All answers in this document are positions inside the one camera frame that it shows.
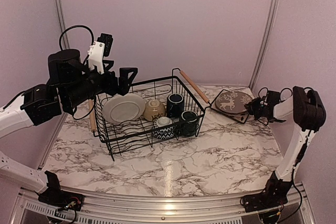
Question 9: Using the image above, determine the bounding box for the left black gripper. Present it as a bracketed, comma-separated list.
[62, 59, 138, 110]

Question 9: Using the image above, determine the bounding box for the square floral black-backed plate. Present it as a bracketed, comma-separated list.
[211, 89, 249, 124]

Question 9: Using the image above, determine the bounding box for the grey reindeer round plate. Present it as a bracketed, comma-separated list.
[215, 91, 253, 114]

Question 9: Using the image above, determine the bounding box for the white striped round plate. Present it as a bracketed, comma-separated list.
[102, 93, 146, 124]

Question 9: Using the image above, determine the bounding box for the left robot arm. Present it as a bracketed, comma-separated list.
[1, 49, 138, 137]

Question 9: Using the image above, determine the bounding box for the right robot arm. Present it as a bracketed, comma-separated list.
[245, 86, 327, 207]

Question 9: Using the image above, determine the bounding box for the beige ceramic bowl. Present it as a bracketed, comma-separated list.
[143, 99, 166, 122]

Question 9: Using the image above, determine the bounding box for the navy blue mug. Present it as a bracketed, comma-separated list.
[166, 93, 184, 118]

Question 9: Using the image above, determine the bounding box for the dark green mug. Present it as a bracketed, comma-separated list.
[178, 110, 198, 137]

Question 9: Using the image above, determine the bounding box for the blue white patterned bowl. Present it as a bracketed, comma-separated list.
[153, 116, 174, 140]

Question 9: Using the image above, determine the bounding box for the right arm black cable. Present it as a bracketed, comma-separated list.
[257, 87, 293, 126]

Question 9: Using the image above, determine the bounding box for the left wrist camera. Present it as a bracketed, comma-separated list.
[88, 33, 113, 74]

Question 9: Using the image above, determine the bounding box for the black wire dish rack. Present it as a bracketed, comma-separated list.
[94, 68, 205, 158]

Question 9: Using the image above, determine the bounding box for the right wooden rack handle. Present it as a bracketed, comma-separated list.
[180, 70, 209, 103]

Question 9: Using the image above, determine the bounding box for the wooden rack handle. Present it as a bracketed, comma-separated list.
[88, 99, 97, 133]
[180, 70, 209, 103]

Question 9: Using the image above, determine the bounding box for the left wooden rack handle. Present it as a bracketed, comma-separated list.
[88, 99, 97, 133]

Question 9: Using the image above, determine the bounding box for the left aluminium corner post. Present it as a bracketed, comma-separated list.
[49, 0, 81, 88]

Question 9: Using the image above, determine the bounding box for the aluminium corner post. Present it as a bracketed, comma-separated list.
[49, 0, 81, 88]
[248, 0, 279, 90]

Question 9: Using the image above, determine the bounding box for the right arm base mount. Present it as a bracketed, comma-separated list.
[240, 172, 293, 212]

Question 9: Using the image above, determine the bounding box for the right aluminium corner post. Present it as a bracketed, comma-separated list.
[248, 0, 279, 90]

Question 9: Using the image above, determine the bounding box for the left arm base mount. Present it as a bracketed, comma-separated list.
[37, 171, 84, 211]

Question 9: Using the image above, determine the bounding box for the aluminium front frame rail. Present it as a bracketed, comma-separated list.
[15, 186, 316, 224]

